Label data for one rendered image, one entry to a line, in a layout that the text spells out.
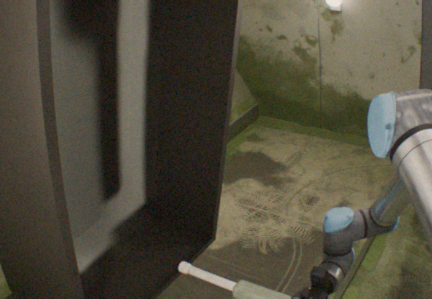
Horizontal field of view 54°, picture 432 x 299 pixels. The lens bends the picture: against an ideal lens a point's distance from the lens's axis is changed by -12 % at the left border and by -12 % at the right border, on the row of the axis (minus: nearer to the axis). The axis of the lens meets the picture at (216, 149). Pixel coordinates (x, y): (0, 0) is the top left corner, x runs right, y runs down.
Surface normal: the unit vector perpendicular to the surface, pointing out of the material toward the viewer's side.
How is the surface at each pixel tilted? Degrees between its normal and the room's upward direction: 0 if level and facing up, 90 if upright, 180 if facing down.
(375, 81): 90
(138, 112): 90
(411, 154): 53
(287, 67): 90
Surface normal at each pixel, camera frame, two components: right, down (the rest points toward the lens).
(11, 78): -0.54, 0.43
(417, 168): -0.77, -0.30
